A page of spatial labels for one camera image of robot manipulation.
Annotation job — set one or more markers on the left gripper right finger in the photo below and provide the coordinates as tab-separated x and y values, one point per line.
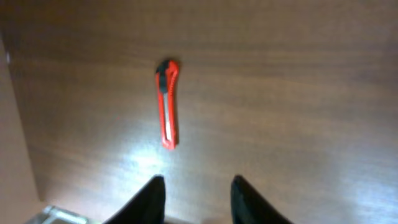
248	206

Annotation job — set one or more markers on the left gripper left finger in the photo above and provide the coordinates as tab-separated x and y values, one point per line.
145	207

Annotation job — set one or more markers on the brown cardboard box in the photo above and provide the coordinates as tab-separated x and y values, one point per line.
19	197

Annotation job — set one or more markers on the orange utility knife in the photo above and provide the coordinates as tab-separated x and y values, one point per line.
166	76

